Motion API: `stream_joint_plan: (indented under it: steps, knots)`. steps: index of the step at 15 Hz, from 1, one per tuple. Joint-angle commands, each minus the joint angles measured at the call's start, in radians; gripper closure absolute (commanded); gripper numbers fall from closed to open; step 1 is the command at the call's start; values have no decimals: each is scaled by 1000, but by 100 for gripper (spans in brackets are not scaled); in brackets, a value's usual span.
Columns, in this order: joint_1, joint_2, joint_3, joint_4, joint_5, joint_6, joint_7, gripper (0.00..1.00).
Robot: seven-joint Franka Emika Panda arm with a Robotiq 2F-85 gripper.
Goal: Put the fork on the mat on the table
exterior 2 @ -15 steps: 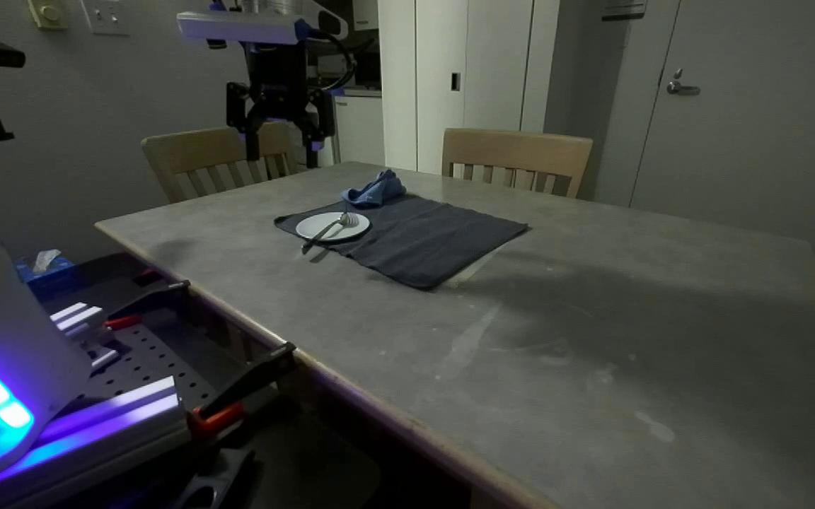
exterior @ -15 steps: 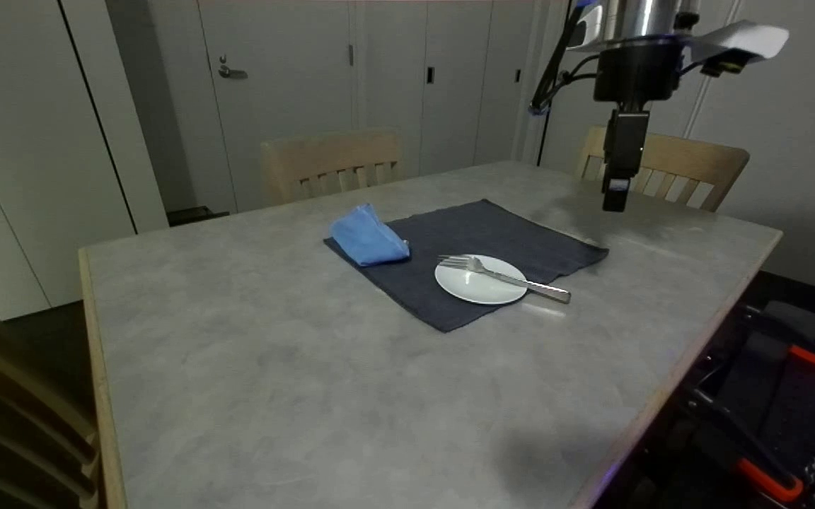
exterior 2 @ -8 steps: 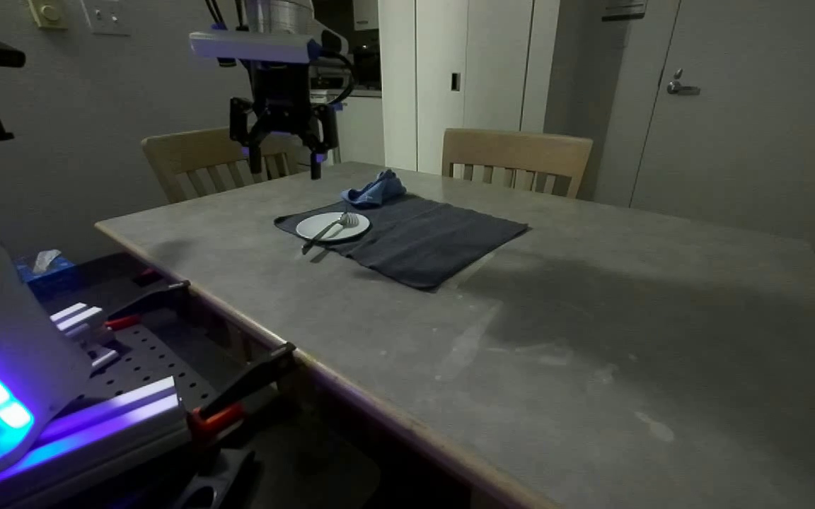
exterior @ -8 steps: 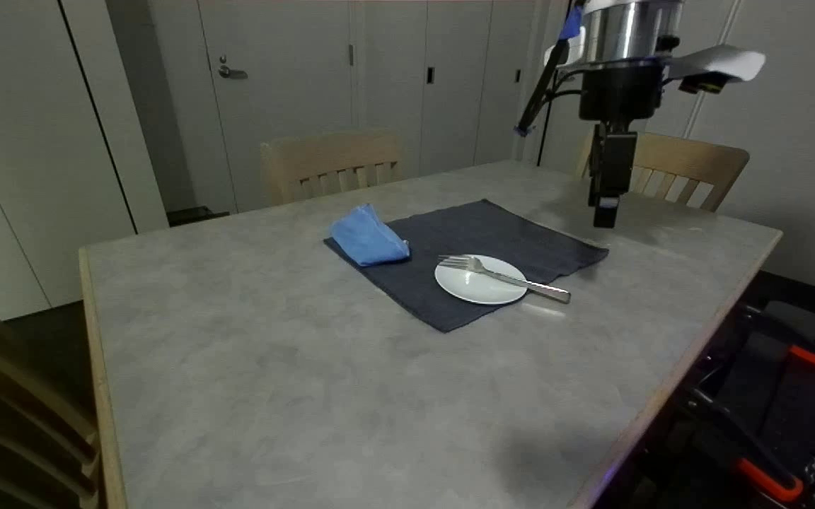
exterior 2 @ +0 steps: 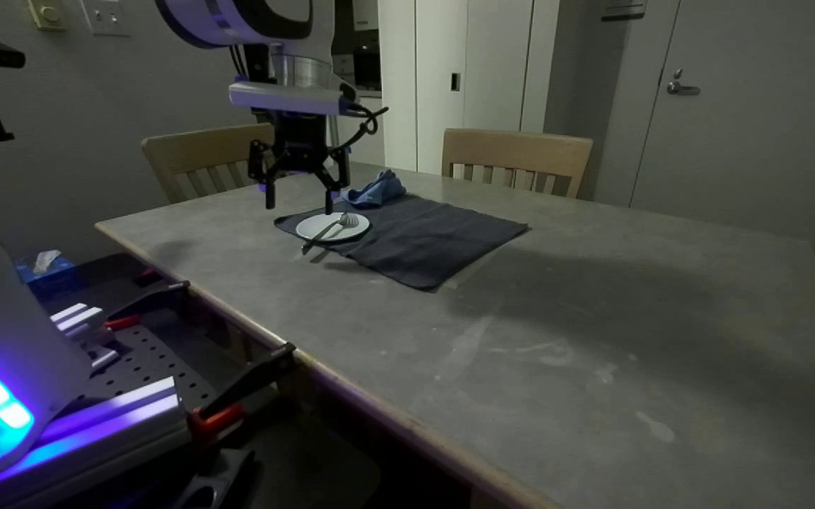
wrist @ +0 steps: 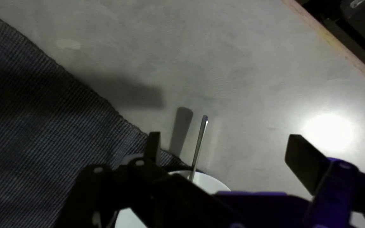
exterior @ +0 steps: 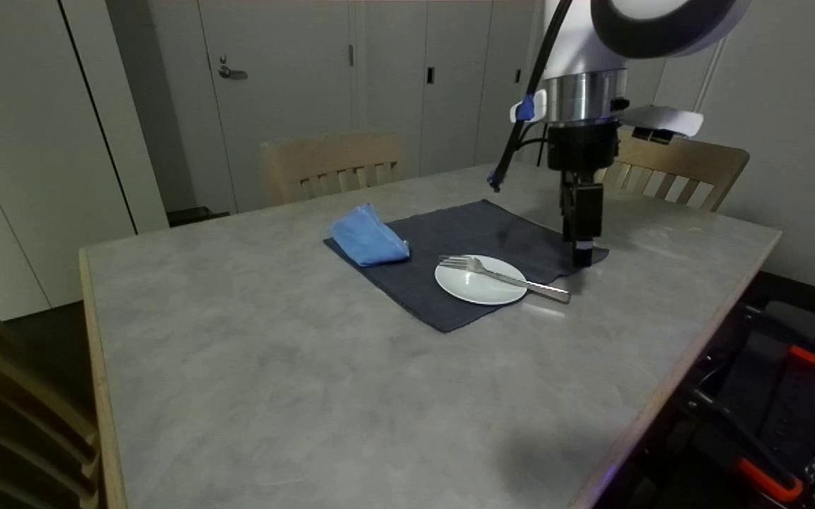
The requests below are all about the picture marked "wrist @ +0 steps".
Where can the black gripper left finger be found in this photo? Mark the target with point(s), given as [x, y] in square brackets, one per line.
[149, 194]

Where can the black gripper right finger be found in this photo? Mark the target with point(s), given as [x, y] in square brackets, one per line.
[317, 169]

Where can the small white round plate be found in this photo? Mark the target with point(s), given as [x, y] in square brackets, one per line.
[211, 184]

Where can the dark grey woven placemat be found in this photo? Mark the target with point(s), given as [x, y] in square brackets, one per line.
[44, 127]

